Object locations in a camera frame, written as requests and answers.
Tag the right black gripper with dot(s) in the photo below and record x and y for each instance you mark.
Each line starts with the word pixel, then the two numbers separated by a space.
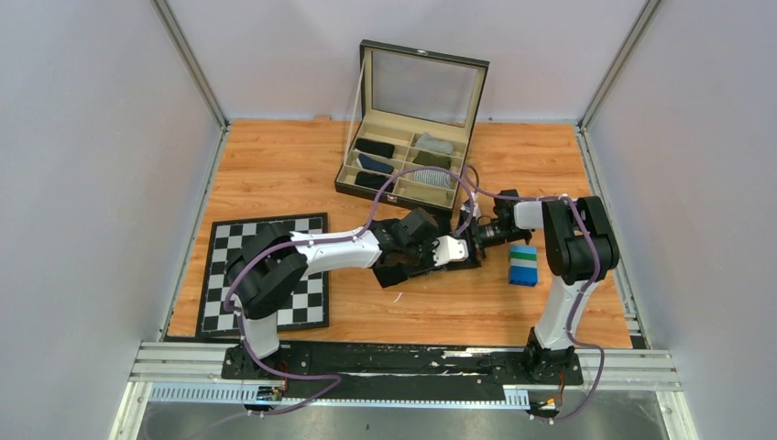
pixel 476 235

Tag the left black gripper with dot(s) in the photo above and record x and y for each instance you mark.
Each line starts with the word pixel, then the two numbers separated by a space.
pixel 430 246

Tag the black underwear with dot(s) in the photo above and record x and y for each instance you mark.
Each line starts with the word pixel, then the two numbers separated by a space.
pixel 391 276

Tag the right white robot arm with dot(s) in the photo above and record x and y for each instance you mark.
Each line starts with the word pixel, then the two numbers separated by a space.
pixel 580 248

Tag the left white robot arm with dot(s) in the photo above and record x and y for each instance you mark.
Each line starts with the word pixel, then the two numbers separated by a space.
pixel 265 271

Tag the blue green brick stack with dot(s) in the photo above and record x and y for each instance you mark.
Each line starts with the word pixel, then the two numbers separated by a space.
pixel 523 266

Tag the striped rolled cloth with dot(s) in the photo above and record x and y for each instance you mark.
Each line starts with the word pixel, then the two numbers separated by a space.
pixel 435 178

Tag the black rolled cloth bottom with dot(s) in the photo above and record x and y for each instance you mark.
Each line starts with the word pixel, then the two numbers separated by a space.
pixel 374 181

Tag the black rolled cloth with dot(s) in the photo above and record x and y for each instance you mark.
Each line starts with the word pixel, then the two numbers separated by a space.
pixel 374 181
pixel 373 147

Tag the olive green rolled cloth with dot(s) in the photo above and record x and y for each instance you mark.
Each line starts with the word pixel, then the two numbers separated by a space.
pixel 427 158

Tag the navy rolled cloth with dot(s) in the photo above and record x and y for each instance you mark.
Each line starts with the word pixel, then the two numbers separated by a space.
pixel 368 163

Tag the black rolled cloth top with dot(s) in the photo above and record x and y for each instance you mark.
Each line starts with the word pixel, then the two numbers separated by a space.
pixel 373 147

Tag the grey rolled cloth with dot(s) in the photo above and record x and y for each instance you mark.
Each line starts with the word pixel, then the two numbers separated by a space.
pixel 427 142

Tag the black compartment storage box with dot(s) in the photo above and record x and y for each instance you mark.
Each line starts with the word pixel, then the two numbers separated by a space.
pixel 403 93

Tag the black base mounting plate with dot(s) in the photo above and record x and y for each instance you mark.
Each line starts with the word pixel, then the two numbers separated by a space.
pixel 406 372

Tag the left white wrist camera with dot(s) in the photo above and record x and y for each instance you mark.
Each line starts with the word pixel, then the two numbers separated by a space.
pixel 449 249

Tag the aluminium frame rail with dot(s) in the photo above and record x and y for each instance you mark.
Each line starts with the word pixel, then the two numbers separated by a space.
pixel 223 372

